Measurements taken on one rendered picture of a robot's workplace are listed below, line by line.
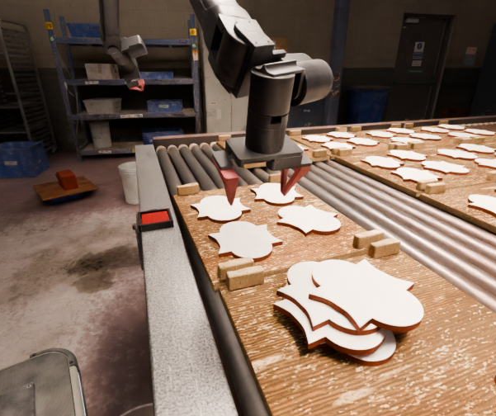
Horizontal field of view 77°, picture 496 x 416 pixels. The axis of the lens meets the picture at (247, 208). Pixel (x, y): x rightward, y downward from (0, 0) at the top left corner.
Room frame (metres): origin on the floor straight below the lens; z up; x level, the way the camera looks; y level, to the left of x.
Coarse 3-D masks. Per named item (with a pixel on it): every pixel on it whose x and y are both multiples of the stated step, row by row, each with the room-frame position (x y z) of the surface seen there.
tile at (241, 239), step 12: (228, 228) 0.57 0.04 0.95; (240, 228) 0.57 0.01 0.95; (252, 228) 0.57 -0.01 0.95; (264, 228) 0.57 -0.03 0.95; (216, 240) 0.53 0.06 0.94; (228, 240) 0.52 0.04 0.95; (240, 240) 0.52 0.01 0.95; (252, 240) 0.52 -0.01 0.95; (264, 240) 0.52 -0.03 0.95; (276, 240) 0.52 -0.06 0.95; (228, 252) 0.48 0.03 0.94; (240, 252) 0.48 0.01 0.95; (252, 252) 0.48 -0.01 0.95; (264, 252) 0.48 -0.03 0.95
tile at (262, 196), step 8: (264, 184) 0.84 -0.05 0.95; (272, 184) 0.84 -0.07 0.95; (280, 184) 0.84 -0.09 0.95; (256, 192) 0.78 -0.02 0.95; (264, 192) 0.77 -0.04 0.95; (272, 192) 0.77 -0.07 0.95; (280, 192) 0.77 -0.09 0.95; (288, 192) 0.77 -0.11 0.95; (256, 200) 0.73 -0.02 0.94; (264, 200) 0.73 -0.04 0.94; (272, 200) 0.72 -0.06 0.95; (280, 200) 0.72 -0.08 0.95; (288, 200) 0.72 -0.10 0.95
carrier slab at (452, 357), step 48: (432, 288) 0.39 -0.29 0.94; (240, 336) 0.30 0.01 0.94; (288, 336) 0.30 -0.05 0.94; (432, 336) 0.30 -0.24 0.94; (480, 336) 0.30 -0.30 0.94; (288, 384) 0.23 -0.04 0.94; (336, 384) 0.23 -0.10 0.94; (384, 384) 0.23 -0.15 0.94; (432, 384) 0.23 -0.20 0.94; (480, 384) 0.23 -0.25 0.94
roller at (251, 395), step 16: (160, 160) 1.23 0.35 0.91; (176, 176) 1.00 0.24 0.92; (176, 192) 0.85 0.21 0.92; (176, 208) 0.77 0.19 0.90; (192, 256) 0.53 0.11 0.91; (208, 288) 0.42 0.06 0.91; (208, 304) 0.39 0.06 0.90; (224, 320) 0.34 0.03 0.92; (224, 336) 0.32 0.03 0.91; (224, 352) 0.30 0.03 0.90; (240, 352) 0.29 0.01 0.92; (240, 368) 0.27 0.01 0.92; (240, 384) 0.25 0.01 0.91; (240, 400) 0.24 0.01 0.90; (256, 400) 0.22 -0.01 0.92
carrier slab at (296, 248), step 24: (216, 192) 0.80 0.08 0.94; (240, 192) 0.80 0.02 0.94; (192, 216) 0.65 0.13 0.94; (264, 216) 0.65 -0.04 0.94; (192, 240) 0.54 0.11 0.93; (288, 240) 0.54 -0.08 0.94; (312, 240) 0.54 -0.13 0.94; (336, 240) 0.54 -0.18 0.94; (216, 264) 0.46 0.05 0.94; (264, 264) 0.46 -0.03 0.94; (288, 264) 0.46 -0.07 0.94; (216, 288) 0.40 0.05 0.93
